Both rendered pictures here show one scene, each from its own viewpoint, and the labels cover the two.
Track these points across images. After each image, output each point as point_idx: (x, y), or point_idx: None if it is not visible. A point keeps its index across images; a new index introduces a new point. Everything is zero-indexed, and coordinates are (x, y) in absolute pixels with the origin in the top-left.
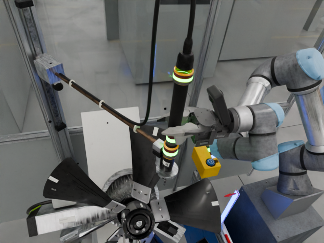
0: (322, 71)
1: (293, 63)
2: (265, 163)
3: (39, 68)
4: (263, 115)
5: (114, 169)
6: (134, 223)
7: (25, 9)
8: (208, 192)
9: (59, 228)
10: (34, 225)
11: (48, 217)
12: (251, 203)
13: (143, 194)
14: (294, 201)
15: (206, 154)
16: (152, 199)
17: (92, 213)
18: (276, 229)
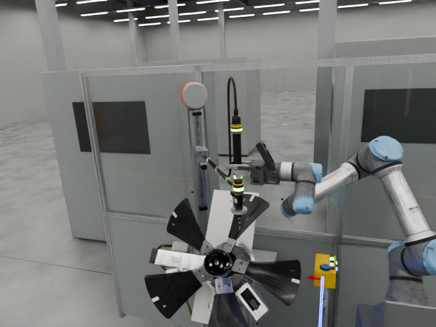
0: (392, 154)
1: (367, 148)
2: (297, 202)
3: (195, 152)
4: (301, 167)
5: (225, 241)
6: (213, 261)
7: (196, 117)
8: (293, 270)
9: (168, 264)
10: (155, 255)
11: (165, 252)
12: (360, 320)
13: (230, 246)
14: (387, 303)
15: (326, 261)
16: None
17: (194, 261)
18: None
